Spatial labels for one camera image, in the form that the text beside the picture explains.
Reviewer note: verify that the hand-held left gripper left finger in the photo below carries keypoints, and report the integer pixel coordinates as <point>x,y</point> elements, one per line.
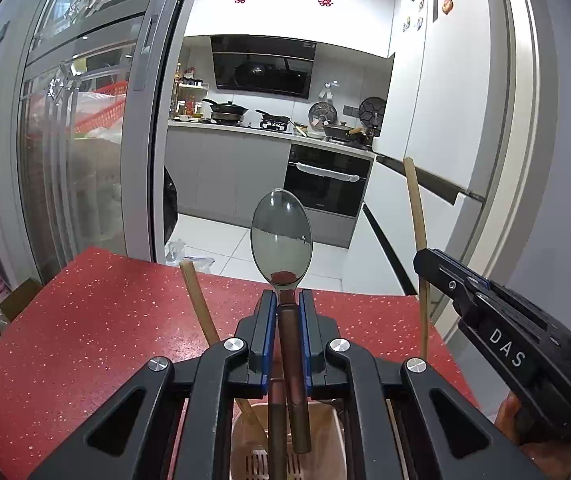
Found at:
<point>265,325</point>

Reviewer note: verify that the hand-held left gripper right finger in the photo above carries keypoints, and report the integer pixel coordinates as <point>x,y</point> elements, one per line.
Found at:
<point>308,325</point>

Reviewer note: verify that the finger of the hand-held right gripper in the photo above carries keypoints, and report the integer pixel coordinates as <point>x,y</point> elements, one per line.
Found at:
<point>471,276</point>
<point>440,275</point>

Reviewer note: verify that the plain wooden chopstick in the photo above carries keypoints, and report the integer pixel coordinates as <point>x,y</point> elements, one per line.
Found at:
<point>418,210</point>
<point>198,300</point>

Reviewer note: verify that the beige plastic cutlery holder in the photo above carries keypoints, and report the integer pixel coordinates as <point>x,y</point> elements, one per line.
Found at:
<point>323,435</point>

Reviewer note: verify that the person's right hand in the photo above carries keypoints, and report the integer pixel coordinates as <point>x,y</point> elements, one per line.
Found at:
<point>508,420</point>

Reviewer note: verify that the clear plastic bag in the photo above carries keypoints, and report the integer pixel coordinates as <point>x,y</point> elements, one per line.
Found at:
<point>188,255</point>

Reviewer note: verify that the black built-in oven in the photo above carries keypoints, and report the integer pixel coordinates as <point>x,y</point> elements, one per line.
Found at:
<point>325,185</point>

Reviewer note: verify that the grey kitchen cabinets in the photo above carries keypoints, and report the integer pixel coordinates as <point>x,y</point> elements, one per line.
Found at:
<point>225,175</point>

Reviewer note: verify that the white refrigerator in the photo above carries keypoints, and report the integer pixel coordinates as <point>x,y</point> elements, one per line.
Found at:
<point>445,110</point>

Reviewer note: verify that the round metal rack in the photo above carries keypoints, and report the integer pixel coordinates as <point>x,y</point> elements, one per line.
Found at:
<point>322,114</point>
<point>371,110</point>

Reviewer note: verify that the black frying pan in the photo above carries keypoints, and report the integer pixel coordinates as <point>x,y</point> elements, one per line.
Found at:
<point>275,117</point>

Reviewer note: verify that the seasoning bottle shelf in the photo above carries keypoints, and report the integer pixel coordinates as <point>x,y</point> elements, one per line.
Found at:
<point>188,95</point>

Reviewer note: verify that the cardboard box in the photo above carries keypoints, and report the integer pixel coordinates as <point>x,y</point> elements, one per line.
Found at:
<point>20,300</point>

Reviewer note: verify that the black range hood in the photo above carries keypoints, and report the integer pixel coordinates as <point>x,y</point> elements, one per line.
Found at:
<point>265,67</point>

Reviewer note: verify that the glass sliding door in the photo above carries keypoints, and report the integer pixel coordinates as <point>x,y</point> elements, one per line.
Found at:
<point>90,135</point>

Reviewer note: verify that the red plastic basket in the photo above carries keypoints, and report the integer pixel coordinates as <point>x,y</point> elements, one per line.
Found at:
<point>105,110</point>

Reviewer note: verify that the white wall hook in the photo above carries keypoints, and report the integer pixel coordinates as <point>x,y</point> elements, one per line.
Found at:
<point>328,91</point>

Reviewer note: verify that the grey light switch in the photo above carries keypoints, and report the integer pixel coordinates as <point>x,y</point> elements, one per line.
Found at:
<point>3,36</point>

